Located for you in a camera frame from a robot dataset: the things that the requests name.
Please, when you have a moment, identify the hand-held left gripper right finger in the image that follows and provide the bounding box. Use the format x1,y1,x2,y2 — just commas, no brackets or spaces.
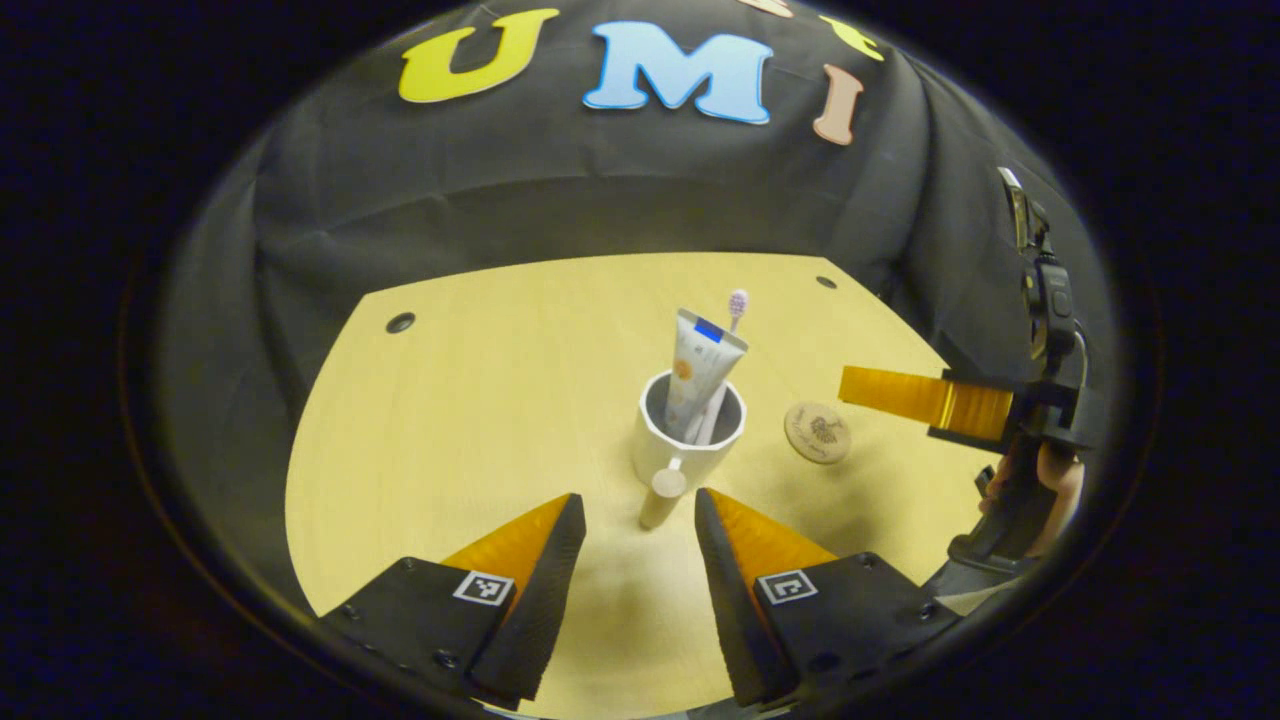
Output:
694,487,963,709

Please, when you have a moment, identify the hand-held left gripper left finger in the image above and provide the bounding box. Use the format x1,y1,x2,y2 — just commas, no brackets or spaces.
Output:
318,492,588,704

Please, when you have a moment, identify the round wooden coaster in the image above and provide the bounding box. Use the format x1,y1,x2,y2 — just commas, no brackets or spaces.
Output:
784,401,853,465

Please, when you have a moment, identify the white cup with wooden handle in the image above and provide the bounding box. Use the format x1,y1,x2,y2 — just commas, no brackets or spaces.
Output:
632,370,748,531

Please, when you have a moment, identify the white toothbrush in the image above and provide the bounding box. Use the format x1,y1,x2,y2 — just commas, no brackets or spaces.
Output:
700,289,750,446

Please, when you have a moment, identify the white toothpaste tube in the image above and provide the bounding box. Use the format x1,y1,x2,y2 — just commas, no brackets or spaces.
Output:
662,308,749,441

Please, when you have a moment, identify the wooden desktop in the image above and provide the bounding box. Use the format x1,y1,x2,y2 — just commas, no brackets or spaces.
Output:
285,252,1001,720

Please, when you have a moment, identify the black backdrop cloth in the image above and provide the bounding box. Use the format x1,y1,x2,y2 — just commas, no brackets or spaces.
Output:
160,0,1111,601

